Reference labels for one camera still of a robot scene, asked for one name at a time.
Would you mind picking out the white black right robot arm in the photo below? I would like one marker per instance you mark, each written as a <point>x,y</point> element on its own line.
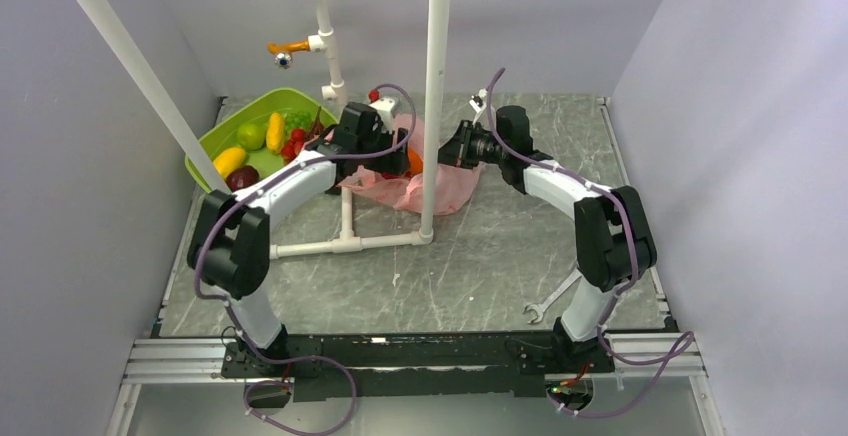
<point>613,240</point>

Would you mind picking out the orange plastic faucet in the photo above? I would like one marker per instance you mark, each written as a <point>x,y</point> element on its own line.
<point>283,53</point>

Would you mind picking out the yellow fake corn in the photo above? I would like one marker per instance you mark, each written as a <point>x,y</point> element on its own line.
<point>275,133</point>

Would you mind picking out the green plastic basin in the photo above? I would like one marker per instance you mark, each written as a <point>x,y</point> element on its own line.
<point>237,111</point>

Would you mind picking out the green fake pear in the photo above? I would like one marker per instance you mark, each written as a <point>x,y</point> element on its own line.
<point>251,136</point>

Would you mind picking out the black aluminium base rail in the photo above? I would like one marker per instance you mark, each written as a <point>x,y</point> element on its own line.
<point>520,363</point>

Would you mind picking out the yellow fake fruit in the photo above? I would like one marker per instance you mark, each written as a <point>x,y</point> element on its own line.
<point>229,160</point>

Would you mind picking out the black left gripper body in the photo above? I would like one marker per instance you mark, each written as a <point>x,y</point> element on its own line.
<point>389,163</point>

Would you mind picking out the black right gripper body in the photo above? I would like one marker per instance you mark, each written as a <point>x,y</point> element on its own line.
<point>475,147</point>

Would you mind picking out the silver wrench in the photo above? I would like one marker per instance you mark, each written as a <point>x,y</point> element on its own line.
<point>538,310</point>

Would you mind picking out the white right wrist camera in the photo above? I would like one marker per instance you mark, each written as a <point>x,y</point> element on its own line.
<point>480,104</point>

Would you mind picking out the green fake grapes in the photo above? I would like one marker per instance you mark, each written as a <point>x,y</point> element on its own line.
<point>299,120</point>

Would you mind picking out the red fake cherry bunch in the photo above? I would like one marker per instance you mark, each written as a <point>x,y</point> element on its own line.
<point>296,139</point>

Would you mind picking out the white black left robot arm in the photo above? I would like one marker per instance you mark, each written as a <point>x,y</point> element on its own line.
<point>230,247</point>

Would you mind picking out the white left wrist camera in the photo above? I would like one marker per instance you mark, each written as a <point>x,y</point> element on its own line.
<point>385,106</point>

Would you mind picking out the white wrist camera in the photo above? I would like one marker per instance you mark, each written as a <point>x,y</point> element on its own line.
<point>480,104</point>
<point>385,106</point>

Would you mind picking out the orange fake carrot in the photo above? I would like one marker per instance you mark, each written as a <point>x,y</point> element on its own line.
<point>415,163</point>

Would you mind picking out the white PVC pipe frame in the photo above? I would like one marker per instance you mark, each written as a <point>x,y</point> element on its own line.
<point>117,37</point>

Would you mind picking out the pink plastic bag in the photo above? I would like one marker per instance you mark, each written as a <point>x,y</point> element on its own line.
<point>454,186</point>

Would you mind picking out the dark red fake apple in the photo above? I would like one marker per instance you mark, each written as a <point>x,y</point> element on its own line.
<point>242,178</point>

